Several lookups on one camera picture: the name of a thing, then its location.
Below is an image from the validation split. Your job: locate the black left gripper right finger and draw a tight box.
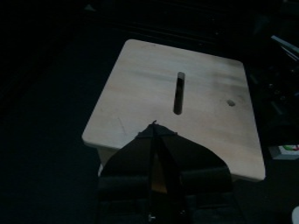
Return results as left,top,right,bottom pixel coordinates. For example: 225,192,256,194
153,122,248,224

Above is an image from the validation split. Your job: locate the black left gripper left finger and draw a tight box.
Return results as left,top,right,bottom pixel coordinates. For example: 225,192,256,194
95,122,156,224

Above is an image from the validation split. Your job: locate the light wooden drawer box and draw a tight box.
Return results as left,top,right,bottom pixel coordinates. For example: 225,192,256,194
79,38,266,183

